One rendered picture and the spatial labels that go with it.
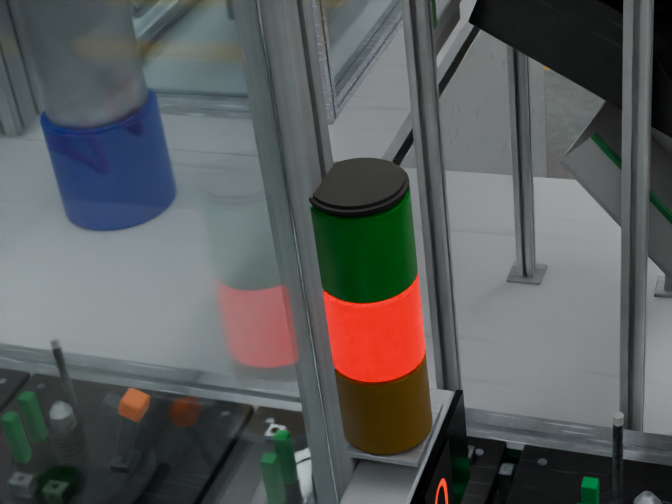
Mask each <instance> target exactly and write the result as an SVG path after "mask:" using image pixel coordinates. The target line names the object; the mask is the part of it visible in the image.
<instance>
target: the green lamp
mask: <svg viewBox="0 0 672 504"><path fill-rule="evenodd" d="M310 210H311V217H312V223H313V230H314V237H315V243H316V250H317V257H318V264H319V270H320V277H321V284H322V288H323V289H324V290H325V291H326V292H327V293H328V294H329V295H331V296H333V297H334V298H337V299H339V300H342V301H346V302H351V303H374V302H379V301H384V300H387V299H390V298H393V297H395V296H397V295H399V294H401V293H402V292H404V291H405V290H407V289H408V288H409V287H410V286H411V285H412V284H413V282H414V281H415V279H416V277H417V274H418V265H417V255H416V245H415V235H414V224H413V214H412V204H411V193H410V187H409V189H408V192H407V193H406V195H405V196H404V197H403V198H402V199H401V200H400V201H399V202H397V203H396V204H395V205H394V206H392V207H390V208H388V209H386V210H384V211H382V212H379V213H375V214H372V215H367V216H360V217H341V216H334V215H331V214H327V213H325V212H323V211H321V210H319V209H317V208H316V207H314V206H312V207H310Z"/></svg>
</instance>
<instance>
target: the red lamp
mask: <svg viewBox="0 0 672 504"><path fill-rule="evenodd" d="M323 297H324V304H325V310H326V317H327V324H328V331H329V337H330V344H331V351H332V357H333V364H334V366H335V368H336V369H337V370H338V371H339V372H340V373H342V374H343V375H345V376H347V377H349V378H352V379H355V380H359V381H364V382H383V381H388V380H393V379H396V378H399V377H401V376H403V375H405V374H407V373H409V372H410V371H412V370H413V369H415V368H416V367H417V366H418V365H419V364H420V363H421V361H422V359H423V358H424V355H425V337H424V327H423V317H422V307H421V296H420V286H419V276H418V274H417V277H416V279H415V281H414V282H413V284H412V285H411V286H410V287H409V288H408V289H407V290H405V291H404V292H402V293H401V294H399V295H397V296H395V297H393V298H390V299H387V300H384V301H379V302H374V303H351V302H346V301H342V300H339V299H337V298H334V297H333V296H331V295H329V294H328V293H327V292H326V291H325V292H323Z"/></svg>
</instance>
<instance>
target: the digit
mask: <svg viewBox="0 0 672 504"><path fill-rule="evenodd" d="M425 502H426V504H454V494H453V483H452V472H451V461H450V449H449V438H448V440H447V442H446V445H445V447H444V450H443V452H442V455H441V457H440V460H439V462H438V465H437V467H436V470H435V472H434V475H433V477H432V480H431V482H430V485H429V487H428V490H427V492H426V495H425Z"/></svg>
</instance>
